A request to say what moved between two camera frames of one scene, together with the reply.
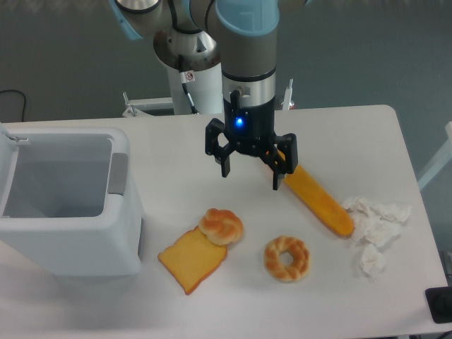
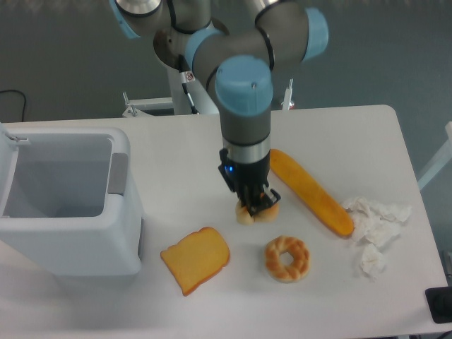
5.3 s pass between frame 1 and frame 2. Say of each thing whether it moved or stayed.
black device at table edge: stayed
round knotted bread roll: moved
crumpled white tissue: stayed
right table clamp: stayed
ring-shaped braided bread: stayed
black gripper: moved
